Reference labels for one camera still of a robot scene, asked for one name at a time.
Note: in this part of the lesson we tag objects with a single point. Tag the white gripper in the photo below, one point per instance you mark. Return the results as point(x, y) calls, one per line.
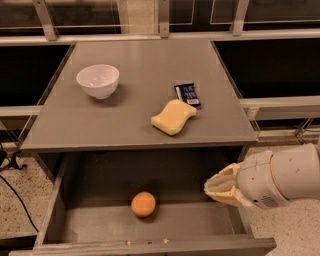
point(258, 180)

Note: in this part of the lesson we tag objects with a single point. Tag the grey open top drawer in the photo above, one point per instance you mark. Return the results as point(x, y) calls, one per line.
point(89, 212)

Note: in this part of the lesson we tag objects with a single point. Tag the yellow sponge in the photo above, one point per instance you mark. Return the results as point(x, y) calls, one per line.
point(173, 117)

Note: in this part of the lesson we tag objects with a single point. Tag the orange fruit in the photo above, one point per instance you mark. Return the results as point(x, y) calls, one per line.
point(143, 204)

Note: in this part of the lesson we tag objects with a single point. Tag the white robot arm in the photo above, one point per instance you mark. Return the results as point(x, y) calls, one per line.
point(296, 172)

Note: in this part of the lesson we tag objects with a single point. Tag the white ceramic bowl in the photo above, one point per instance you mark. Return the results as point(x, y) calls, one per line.
point(99, 81)

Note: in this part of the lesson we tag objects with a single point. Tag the dark blue snack bar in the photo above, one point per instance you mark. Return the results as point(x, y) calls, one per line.
point(187, 94)

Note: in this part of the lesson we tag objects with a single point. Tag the grey counter cabinet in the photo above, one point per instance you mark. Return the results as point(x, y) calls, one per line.
point(70, 120)

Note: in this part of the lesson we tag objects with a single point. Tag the metal window railing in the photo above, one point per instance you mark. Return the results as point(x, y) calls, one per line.
point(39, 22)

